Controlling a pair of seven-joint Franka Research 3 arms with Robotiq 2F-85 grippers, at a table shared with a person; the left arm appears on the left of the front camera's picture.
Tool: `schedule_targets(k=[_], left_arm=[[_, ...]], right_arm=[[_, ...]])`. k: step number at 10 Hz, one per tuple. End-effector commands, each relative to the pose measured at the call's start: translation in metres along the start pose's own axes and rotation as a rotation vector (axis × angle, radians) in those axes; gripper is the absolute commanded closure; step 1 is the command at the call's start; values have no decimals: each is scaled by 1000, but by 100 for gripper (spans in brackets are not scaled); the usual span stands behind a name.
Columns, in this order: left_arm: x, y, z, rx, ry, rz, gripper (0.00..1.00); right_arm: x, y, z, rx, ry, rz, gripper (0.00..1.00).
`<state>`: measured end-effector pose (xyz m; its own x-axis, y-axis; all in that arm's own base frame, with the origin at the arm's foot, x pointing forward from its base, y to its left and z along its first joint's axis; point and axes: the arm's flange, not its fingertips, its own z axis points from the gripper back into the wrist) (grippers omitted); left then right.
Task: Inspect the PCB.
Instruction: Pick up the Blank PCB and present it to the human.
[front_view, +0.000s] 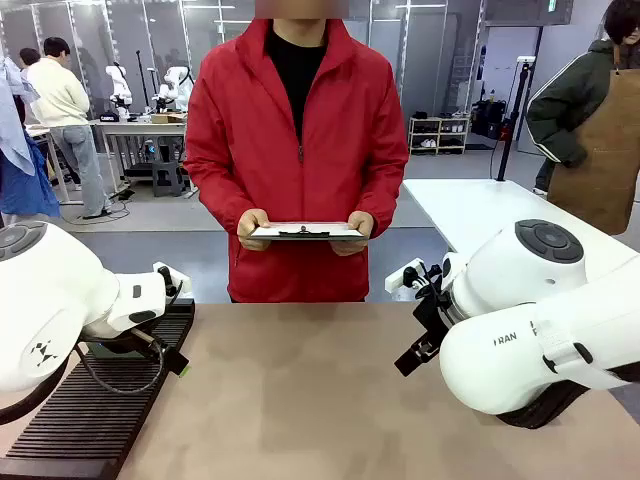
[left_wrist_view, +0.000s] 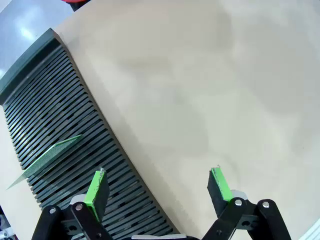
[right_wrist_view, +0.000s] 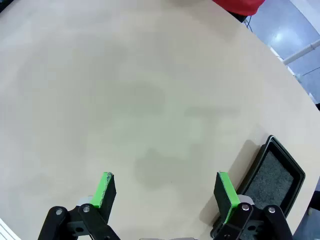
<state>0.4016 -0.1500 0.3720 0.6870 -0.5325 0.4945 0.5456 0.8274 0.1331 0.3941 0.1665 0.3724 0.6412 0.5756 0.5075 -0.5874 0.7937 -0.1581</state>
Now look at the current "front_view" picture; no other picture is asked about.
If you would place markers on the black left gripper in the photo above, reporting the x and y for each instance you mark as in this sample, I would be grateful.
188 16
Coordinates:
120 344

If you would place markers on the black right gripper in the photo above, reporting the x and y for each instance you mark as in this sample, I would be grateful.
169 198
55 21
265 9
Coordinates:
434 315

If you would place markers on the clipboard with white paper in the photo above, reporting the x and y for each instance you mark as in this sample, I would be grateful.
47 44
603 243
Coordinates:
285 231

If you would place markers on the large white background robot arm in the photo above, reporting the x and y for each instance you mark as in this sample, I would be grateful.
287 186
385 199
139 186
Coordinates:
175 80

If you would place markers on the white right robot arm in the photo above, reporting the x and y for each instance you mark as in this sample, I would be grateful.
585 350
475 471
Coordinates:
500 360

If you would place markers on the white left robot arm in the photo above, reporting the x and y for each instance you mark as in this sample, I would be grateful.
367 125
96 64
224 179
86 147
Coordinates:
50 300

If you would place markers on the person's right forearm red sleeve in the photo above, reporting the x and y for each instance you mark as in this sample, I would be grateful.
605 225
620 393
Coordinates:
215 195

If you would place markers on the person's left forearm red sleeve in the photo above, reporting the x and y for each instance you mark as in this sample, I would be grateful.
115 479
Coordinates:
390 200

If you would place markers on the small white background robot arm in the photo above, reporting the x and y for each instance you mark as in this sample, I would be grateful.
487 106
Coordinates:
120 82

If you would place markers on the black slotted PCB rack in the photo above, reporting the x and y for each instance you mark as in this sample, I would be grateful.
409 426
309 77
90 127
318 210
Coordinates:
100 425

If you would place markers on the person's left hand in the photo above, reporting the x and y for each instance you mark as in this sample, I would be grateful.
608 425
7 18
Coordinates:
364 222

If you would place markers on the person's right hand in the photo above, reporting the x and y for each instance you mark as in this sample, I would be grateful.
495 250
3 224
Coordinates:
250 222

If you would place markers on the white side table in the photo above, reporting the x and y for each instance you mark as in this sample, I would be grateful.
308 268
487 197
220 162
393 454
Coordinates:
475 210

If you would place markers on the grey step stool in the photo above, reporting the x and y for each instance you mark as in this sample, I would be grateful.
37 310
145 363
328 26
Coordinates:
167 177

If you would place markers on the white shoes pair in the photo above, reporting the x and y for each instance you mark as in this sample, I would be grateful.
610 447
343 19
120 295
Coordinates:
428 144

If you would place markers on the wooden shoe shelf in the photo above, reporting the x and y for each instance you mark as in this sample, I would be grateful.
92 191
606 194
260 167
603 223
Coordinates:
440 134

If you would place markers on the person in red jacket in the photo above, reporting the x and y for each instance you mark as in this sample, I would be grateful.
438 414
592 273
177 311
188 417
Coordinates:
260 150

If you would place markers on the grey background work table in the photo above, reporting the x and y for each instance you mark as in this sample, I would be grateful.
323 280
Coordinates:
140 127

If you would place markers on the person in blue shirt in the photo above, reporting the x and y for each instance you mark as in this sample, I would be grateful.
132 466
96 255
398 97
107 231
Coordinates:
20 180

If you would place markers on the brown cardboard box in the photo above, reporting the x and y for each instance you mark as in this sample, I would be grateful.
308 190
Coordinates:
167 118

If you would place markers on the black labelled box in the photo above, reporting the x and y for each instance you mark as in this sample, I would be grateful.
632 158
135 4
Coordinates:
108 118

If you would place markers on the black tripod pole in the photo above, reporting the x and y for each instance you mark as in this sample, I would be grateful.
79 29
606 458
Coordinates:
515 110

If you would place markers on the thin black background stand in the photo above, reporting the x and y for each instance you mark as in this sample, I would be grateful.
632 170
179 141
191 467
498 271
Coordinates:
142 80

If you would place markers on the person in brown apron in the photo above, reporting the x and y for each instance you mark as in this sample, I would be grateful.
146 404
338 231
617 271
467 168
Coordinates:
610 150

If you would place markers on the person in cream sweater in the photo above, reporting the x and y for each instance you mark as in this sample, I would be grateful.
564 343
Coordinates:
60 95

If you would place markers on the dark-haired background person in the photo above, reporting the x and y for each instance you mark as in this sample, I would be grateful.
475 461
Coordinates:
29 56

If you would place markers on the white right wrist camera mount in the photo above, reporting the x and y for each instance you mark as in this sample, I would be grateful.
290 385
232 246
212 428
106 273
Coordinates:
397 279

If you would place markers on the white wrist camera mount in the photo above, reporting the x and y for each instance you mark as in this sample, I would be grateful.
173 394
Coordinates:
175 276
397 279

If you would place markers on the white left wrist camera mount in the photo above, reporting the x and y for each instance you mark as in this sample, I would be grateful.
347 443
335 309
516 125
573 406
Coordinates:
175 276

